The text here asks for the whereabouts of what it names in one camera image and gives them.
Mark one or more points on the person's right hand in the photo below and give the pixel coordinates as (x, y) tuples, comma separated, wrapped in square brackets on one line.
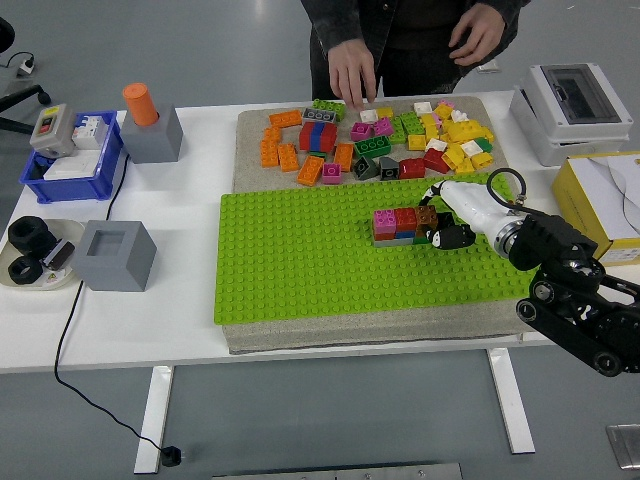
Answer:
[(352, 70)]

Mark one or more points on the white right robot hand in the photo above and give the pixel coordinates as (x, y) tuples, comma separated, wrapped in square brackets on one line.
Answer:
[(475, 207)]

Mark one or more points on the person's left hand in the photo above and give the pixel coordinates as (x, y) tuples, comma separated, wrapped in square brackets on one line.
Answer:
[(480, 35)]

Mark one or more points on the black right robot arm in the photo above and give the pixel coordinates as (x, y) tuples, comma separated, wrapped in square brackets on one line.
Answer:
[(565, 250)]

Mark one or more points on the silver floor plate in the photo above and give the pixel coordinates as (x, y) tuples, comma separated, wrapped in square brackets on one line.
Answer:
[(491, 67)]

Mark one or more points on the lime green toy brick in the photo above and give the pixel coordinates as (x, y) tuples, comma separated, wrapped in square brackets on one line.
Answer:
[(412, 123), (398, 131), (325, 109)]

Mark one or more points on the white toy brick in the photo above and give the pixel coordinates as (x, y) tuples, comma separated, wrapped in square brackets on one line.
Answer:
[(423, 108), (471, 148), (461, 116), (370, 116), (436, 145)]

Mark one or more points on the red toy brick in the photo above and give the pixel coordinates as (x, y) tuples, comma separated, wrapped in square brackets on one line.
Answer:
[(405, 219), (330, 137), (412, 168), (384, 236), (435, 161), (306, 137)]

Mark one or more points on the dark green toy brick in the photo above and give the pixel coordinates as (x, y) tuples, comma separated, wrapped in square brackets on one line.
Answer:
[(485, 145), (317, 154), (373, 146), (421, 240)]

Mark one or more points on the blue toy brick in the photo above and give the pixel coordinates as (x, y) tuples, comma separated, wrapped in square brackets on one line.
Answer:
[(405, 233), (318, 136)]

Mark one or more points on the long yellow toy brick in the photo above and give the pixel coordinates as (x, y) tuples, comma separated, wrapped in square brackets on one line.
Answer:
[(467, 131)]

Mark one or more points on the orange toy brick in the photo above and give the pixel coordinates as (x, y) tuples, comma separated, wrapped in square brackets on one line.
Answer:
[(272, 134), (344, 157), (269, 153), (288, 158), (310, 170), (285, 118)]

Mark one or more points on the grey flat toy brick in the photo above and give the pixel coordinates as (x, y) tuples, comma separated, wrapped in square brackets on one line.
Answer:
[(392, 243)]

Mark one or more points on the black sloped toy brick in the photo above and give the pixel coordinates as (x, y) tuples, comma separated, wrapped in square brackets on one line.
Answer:
[(389, 169)]

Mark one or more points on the dark grey sloped brick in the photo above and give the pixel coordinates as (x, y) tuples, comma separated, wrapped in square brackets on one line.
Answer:
[(365, 167)]

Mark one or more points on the green studded baseplate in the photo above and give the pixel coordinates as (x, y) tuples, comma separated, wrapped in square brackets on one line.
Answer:
[(300, 260)]

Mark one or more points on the person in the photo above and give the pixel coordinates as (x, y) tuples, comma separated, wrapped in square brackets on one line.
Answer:
[(410, 30)]

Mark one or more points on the yellow and white carton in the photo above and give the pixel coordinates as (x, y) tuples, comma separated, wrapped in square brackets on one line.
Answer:
[(595, 200)]

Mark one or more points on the grey-brown foam mat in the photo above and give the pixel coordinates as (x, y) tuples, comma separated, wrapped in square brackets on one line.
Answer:
[(380, 332)]

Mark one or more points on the white table leg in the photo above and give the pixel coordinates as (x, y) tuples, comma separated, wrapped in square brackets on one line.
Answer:
[(155, 420), (512, 405)]

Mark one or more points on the grey block with round hole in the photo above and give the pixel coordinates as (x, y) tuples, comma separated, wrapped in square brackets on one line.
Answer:
[(152, 142)]

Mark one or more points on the orange cylinder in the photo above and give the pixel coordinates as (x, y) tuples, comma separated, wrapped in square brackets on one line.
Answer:
[(141, 106)]

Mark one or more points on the white circuit breaker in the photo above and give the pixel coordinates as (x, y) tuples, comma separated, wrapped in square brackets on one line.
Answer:
[(91, 131)]

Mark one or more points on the metal floor socket box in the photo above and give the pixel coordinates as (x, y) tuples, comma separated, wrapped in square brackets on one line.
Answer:
[(625, 447)]

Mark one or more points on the blue plastic bin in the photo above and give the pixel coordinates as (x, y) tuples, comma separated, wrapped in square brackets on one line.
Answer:
[(70, 189)]

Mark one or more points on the grey block with square recess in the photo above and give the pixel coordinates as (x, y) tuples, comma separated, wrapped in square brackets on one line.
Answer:
[(112, 267)]

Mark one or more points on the black office chair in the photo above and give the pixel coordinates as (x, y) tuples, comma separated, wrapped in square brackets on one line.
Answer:
[(15, 97)]

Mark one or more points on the dark brown small part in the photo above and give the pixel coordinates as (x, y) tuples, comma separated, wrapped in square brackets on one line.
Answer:
[(59, 254)]

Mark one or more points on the white oval tray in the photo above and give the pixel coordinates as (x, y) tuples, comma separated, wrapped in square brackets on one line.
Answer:
[(60, 280)]

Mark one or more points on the large black hex nut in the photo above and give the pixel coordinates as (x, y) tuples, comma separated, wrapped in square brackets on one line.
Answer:
[(30, 236)]

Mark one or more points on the small black hex nut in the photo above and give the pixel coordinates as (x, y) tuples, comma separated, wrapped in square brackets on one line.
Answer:
[(25, 271)]

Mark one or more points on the white electrical enclosure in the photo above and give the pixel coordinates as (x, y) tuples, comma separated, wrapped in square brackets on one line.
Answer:
[(565, 117)]

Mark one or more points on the white wall switch plate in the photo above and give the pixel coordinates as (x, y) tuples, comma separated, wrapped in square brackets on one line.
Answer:
[(72, 167)]

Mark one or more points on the grey metal base plate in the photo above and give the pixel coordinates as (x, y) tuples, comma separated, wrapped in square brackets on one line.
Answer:
[(340, 471)]

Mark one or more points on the grey push-button switch box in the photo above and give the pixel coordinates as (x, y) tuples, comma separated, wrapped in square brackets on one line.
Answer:
[(52, 131)]

